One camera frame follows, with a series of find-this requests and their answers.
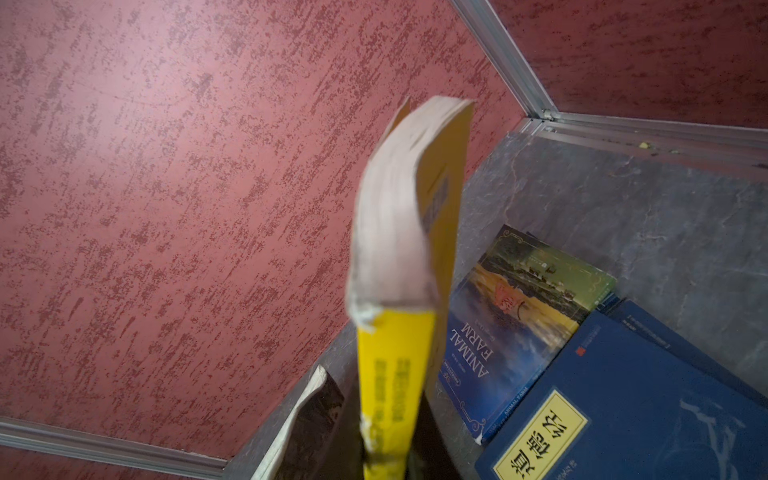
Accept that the right aluminium corner post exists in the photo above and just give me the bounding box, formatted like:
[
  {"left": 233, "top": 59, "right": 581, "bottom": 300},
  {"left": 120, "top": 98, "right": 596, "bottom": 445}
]
[{"left": 450, "top": 0, "right": 558, "bottom": 120}]

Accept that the yellow spine book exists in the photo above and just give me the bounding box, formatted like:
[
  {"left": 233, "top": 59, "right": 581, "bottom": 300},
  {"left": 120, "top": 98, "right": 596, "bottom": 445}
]
[{"left": 345, "top": 96, "right": 474, "bottom": 479}]

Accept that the Animal Farm book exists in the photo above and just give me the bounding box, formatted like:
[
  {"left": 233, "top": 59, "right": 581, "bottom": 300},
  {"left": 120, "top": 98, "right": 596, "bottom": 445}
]
[{"left": 440, "top": 225, "right": 616, "bottom": 445}]

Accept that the beige canvas tote bag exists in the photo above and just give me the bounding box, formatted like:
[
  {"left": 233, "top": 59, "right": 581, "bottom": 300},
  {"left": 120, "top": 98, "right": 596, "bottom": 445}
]
[{"left": 251, "top": 366, "right": 344, "bottom": 480}]

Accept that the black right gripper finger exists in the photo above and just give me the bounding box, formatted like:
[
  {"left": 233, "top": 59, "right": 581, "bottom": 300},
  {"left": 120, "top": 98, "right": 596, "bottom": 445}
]
[{"left": 252, "top": 366, "right": 360, "bottom": 480}]

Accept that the navy blue book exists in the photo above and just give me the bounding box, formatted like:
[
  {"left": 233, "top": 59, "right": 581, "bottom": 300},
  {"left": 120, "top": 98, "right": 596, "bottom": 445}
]
[
  {"left": 604, "top": 299, "right": 767, "bottom": 408},
  {"left": 475, "top": 313, "right": 767, "bottom": 479}
]

